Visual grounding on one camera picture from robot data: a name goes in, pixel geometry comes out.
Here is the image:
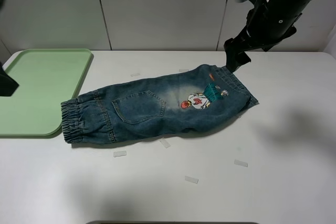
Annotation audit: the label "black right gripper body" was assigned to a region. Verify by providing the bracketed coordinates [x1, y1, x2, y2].
[224, 26, 262, 63]

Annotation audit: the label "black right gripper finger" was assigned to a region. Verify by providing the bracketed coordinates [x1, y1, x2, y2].
[226, 50, 244, 72]

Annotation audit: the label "light green plastic tray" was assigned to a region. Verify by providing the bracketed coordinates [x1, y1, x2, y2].
[1, 49, 92, 137]

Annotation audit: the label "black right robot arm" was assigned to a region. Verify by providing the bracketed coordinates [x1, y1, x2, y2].
[224, 0, 312, 72]

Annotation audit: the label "children's blue denim shorts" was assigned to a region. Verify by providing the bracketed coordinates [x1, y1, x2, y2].
[61, 65, 258, 145]

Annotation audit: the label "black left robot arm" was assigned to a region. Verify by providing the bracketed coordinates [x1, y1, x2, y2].
[0, 63, 19, 97]

